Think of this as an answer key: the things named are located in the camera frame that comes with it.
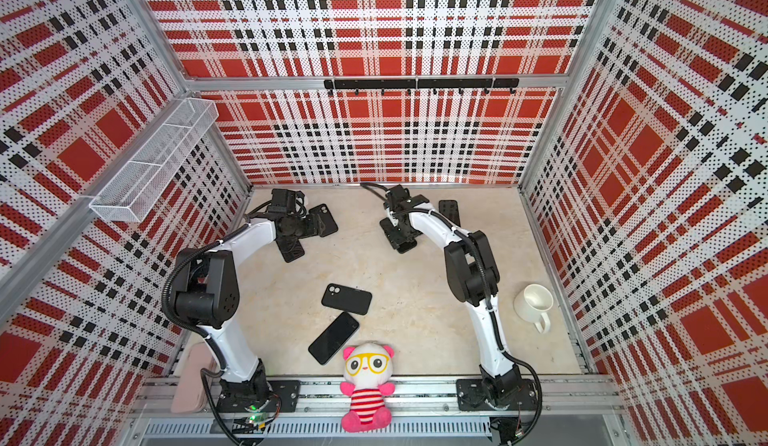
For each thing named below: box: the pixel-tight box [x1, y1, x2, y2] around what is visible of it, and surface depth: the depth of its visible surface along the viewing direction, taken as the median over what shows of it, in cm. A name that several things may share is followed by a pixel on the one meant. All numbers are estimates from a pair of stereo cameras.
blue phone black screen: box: [308, 312, 360, 365], surface depth 85 cm
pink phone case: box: [171, 341, 219, 413], surface depth 73 cm
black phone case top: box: [308, 204, 338, 237], surface depth 116 cm
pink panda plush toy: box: [340, 342, 396, 433], surface depth 72 cm
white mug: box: [513, 283, 554, 334], surface depth 82 cm
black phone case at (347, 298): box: [321, 283, 373, 315], surface depth 94 cm
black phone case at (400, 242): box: [379, 217, 418, 254], surface depth 91 cm
